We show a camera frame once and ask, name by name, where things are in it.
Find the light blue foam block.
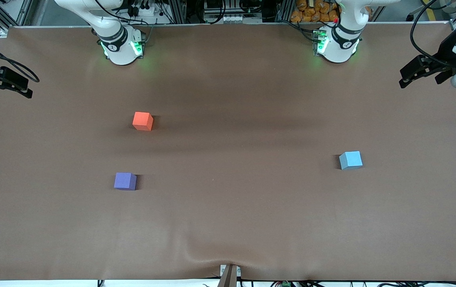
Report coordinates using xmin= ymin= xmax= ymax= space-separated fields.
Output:
xmin=339 ymin=151 xmax=364 ymax=171

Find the orange foam block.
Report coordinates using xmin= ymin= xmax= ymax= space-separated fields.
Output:
xmin=132 ymin=112 xmax=154 ymax=132

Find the purple foam block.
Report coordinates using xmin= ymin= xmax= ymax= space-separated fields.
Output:
xmin=114 ymin=172 xmax=137 ymax=191

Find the pile of orange packets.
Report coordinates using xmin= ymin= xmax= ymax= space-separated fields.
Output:
xmin=290 ymin=0 xmax=341 ymax=23

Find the white power strip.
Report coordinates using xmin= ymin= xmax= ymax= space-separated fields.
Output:
xmin=129 ymin=0 xmax=163 ymax=19

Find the white electronics box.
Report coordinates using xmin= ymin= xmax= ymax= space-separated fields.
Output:
xmin=203 ymin=11 xmax=263 ymax=24

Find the brown table mat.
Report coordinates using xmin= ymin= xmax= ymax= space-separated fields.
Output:
xmin=0 ymin=22 xmax=456 ymax=282

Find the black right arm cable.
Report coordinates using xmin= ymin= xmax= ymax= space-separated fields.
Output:
xmin=0 ymin=34 xmax=40 ymax=84

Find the brown camera mount bracket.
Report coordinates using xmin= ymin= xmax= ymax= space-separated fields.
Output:
xmin=218 ymin=264 xmax=242 ymax=287

